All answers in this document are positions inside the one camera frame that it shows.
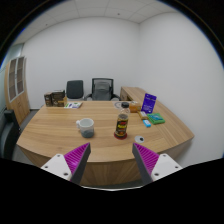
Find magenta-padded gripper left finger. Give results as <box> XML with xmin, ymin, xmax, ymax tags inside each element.
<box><xmin>40</xmin><ymin>142</ymin><xmax>92</xmax><ymax>185</ymax></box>

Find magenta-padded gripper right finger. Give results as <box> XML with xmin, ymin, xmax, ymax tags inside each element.
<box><xmin>132</xmin><ymin>143</ymin><xmax>183</xmax><ymax>185</ymax></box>

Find clear bottle with black cap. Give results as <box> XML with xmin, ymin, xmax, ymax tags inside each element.
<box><xmin>113</xmin><ymin>101</ymin><xmax>131</xmax><ymax>140</ymax></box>

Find white and grey mug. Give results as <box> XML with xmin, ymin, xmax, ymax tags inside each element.
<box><xmin>75</xmin><ymin>117</ymin><xmax>95</xmax><ymax>139</ymax></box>

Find green flat box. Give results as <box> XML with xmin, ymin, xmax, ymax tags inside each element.
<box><xmin>146</xmin><ymin>112</ymin><xmax>166</xmax><ymax>126</ymax></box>

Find small tan box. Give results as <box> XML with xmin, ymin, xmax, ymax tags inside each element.
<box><xmin>137</xmin><ymin>110</ymin><xmax>149</xmax><ymax>121</ymax></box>

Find white and green leaflet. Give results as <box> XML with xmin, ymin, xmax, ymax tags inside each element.
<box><xmin>63</xmin><ymin>101</ymin><xmax>83</xmax><ymax>110</ymax></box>

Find black leather armchair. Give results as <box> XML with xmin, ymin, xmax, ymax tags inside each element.
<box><xmin>0</xmin><ymin>109</ymin><xmax>21</xmax><ymax>160</ymax></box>

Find purple standing card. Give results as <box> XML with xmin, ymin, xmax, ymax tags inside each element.
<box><xmin>140</xmin><ymin>92</ymin><xmax>158</xmax><ymax>114</ymax></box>

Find orange wooden box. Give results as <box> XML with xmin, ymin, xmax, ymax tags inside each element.
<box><xmin>128</xmin><ymin>100</ymin><xmax>142</xmax><ymax>113</ymax></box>

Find small dark brown box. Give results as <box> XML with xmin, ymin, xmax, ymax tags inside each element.
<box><xmin>43</xmin><ymin>92</ymin><xmax>53</xmax><ymax>108</ymax></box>

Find wooden shelf cabinet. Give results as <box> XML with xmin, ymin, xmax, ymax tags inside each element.
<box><xmin>4</xmin><ymin>55</ymin><xmax>31</xmax><ymax>118</ymax></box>

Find round white plate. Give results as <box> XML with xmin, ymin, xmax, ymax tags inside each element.
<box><xmin>113</xmin><ymin>101</ymin><xmax>125</xmax><ymax>110</ymax></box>

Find black office chair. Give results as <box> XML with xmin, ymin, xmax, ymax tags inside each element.
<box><xmin>65</xmin><ymin>79</ymin><xmax>85</xmax><ymax>100</ymax></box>

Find wooden side cabinet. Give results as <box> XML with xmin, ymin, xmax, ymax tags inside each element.
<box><xmin>119</xmin><ymin>86</ymin><xmax>148</xmax><ymax>103</ymax></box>

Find grey mesh office chair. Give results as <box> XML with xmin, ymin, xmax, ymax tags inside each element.
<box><xmin>84</xmin><ymin>77</ymin><xmax>120</xmax><ymax>102</ymax></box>

